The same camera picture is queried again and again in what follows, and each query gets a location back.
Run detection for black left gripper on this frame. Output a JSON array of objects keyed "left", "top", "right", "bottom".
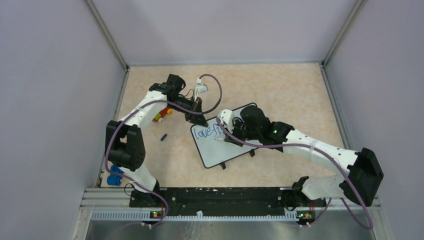
[{"left": 168, "top": 95, "right": 208, "bottom": 127}]

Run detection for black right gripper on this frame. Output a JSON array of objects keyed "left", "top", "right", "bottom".
[{"left": 223, "top": 118, "right": 261, "bottom": 148}]

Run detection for black framed whiteboard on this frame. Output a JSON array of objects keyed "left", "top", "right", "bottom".
[{"left": 190, "top": 117, "right": 255, "bottom": 169}]

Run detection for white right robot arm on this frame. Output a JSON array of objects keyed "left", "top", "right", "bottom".
[{"left": 217, "top": 105, "right": 384, "bottom": 207}]

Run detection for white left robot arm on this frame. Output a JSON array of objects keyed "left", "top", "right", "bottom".
[{"left": 105, "top": 74, "right": 208, "bottom": 207}]

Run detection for colourful toy brick car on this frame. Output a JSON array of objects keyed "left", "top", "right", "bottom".
[{"left": 152, "top": 107, "right": 173, "bottom": 123}]

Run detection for blue toy car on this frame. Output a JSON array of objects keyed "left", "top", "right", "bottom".
[{"left": 106, "top": 165, "right": 124, "bottom": 186}]

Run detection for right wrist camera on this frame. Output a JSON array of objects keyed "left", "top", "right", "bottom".
[{"left": 218, "top": 109, "right": 235, "bottom": 133}]

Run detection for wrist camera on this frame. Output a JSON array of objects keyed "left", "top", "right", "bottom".
[
  {"left": 193, "top": 77, "right": 208, "bottom": 100},
  {"left": 218, "top": 109, "right": 235, "bottom": 133}
]

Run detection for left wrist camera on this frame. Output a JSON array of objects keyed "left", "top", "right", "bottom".
[{"left": 193, "top": 77, "right": 208, "bottom": 100}]

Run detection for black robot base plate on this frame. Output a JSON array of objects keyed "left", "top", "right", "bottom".
[{"left": 129, "top": 187, "right": 327, "bottom": 209}]

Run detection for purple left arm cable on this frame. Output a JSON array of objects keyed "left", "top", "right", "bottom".
[{"left": 103, "top": 73, "right": 223, "bottom": 229}]

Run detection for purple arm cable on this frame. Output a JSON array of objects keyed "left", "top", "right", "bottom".
[
  {"left": 215, "top": 117, "right": 375, "bottom": 231},
  {"left": 103, "top": 73, "right": 223, "bottom": 229}
]

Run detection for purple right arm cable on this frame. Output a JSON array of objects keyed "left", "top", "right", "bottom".
[{"left": 215, "top": 117, "right": 375, "bottom": 231}]

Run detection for white slotted cable duct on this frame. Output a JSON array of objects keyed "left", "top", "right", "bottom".
[{"left": 90, "top": 210, "right": 299, "bottom": 222}]

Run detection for aluminium frame rails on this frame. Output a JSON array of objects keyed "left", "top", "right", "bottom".
[{"left": 84, "top": 0, "right": 393, "bottom": 240}]

